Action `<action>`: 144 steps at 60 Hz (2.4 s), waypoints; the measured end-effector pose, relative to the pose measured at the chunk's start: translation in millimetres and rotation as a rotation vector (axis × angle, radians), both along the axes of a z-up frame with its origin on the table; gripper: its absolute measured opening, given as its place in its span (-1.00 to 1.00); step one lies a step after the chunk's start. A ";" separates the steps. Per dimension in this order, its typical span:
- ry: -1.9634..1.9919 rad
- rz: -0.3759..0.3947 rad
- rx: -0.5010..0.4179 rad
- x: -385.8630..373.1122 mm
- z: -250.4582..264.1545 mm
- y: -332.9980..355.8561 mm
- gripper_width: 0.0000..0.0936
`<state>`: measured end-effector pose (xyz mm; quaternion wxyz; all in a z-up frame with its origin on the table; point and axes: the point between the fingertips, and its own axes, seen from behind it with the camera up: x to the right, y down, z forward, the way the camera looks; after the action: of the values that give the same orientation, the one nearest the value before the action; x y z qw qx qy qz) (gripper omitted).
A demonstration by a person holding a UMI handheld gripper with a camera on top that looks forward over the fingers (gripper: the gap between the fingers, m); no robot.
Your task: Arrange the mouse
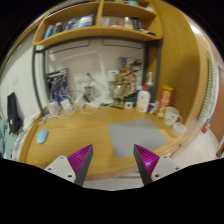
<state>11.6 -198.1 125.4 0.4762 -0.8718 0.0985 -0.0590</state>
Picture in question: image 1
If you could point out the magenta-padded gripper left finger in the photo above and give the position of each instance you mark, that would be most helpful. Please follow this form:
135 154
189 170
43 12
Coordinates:
60 165

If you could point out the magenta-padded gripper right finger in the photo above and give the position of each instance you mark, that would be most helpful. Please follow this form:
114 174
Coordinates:
163 165

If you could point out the light blue computer mouse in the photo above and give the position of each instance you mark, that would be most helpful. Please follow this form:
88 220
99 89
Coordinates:
42 136

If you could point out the grey mouse pad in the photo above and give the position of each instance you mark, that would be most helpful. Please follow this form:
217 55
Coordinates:
136 137

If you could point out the clear plastic cup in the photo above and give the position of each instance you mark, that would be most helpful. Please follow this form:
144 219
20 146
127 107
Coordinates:
180 129

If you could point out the white mug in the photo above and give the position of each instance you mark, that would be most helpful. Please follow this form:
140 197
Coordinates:
170 116

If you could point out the small blue red box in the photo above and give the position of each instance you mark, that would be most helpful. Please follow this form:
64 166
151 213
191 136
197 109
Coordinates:
152 108

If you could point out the clear plastic dome container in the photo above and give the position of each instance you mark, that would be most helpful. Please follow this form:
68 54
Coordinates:
52 107

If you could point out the white charger block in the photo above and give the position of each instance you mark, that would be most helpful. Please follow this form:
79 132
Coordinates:
66 104

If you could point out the teal blanket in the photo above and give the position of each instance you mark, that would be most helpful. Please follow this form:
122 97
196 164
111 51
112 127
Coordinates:
4 140

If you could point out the red yellow chips can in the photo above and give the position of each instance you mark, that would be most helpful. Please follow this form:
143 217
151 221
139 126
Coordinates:
165 101

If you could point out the white red-capped lotion bottle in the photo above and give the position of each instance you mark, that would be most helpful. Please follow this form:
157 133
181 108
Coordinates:
143 100

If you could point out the small white desk clock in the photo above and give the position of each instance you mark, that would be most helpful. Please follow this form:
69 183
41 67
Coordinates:
128 105

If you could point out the black backpack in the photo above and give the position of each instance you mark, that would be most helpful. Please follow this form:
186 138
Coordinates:
13 113

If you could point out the flat black strip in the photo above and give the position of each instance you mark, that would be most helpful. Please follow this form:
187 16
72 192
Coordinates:
117 105

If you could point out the blue robot model kit box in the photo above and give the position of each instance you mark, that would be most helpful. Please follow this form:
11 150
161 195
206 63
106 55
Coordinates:
57 84

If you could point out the blue spray bottle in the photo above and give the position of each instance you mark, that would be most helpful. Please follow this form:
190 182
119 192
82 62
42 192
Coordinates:
150 81

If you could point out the gold robot figurine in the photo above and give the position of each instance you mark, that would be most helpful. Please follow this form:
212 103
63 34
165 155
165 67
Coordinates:
119 88

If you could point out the white desk lamp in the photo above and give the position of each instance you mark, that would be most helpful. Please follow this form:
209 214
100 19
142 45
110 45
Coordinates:
101 76

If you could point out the white wall socket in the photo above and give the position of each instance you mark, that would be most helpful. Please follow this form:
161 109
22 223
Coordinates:
77 78

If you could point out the grey metal frame post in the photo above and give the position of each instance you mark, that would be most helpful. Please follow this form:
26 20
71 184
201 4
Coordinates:
157 70
36 80

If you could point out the wooden wall shelf unit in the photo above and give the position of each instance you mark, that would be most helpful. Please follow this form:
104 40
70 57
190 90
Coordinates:
100 31

